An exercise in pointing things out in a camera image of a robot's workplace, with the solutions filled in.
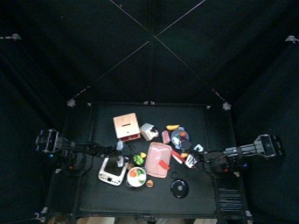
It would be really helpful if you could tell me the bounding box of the green toy pepper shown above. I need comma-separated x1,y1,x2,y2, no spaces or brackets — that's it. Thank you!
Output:
132,154,146,166

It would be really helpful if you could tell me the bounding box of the pink plastic tray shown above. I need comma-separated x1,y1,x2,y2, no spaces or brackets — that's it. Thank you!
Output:
144,141,174,179

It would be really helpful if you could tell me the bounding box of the white bowl with toy food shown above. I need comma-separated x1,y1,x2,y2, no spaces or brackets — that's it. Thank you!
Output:
126,166,148,188

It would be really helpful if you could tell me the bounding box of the small pink toy block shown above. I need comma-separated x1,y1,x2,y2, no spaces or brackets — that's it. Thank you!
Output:
162,129,172,144

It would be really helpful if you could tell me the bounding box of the red and white toy knife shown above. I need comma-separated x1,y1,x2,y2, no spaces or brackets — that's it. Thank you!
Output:
171,149,186,165

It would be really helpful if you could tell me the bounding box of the black round plate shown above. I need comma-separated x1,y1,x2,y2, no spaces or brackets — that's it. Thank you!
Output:
170,178,191,200

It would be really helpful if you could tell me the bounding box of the white toy appliance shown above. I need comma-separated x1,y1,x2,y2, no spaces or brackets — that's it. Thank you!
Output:
97,157,130,187

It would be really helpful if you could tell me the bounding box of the red toy piece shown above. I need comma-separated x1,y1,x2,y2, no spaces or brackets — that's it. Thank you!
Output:
158,160,171,171

